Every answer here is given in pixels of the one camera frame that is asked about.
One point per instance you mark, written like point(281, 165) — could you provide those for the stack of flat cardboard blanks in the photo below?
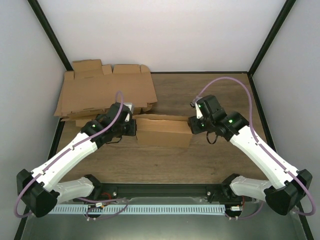
point(90, 89)

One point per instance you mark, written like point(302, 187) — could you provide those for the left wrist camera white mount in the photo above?
point(130, 111)

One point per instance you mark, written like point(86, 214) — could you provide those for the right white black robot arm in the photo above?
point(285, 186)

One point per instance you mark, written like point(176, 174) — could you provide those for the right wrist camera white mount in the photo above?
point(194, 104)

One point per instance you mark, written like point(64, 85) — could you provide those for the light blue slotted cable duct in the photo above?
point(141, 209)

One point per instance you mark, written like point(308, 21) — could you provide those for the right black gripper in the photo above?
point(194, 128)

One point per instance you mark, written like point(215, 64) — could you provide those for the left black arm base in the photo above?
point(101, 192)

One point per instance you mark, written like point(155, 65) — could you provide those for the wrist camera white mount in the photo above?
point(130, 111)
point(194, 104)

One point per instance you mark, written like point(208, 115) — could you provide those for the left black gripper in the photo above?
point(132, 130)

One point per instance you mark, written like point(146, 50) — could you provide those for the grey metal base plate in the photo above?
point(266, 225)

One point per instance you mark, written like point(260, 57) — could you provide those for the brown cardboard box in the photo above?
point(163, 130)

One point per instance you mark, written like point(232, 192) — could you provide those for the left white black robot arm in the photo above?
point(41, 189)

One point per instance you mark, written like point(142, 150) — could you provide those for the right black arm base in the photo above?
point(222, 192)

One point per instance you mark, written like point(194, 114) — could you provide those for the black aluminium frame rail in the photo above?
point(148, 190)

